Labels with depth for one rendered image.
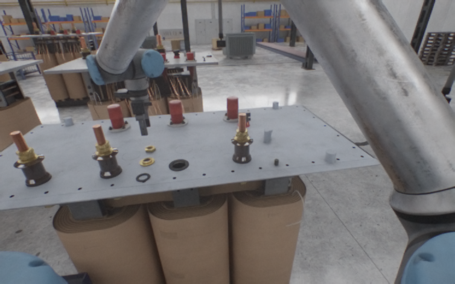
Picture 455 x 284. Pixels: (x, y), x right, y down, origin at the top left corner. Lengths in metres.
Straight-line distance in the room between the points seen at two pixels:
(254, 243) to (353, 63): 1.16
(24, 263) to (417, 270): 0.39
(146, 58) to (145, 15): 0.31
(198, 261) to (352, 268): 1.49
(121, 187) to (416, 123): 0.86
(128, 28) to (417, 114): 0.54
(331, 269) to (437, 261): 2.11
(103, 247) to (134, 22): 1.04
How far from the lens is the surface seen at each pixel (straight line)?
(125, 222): 1.23
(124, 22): 0.58
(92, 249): 1.35
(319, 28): 0.39
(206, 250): 1.35
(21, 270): 0.32
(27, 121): 3.41
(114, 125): 1.41
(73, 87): 6.96
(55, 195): 1.03
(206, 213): 1.17
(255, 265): 1.54
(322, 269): 2.38
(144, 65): 0.84
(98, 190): 0.97
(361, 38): 0.38
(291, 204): 1.24
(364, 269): 2.52
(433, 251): 0.32
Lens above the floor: 1.90
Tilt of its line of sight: 28 degrees down
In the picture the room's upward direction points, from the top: 1 degrees counter-clockwise
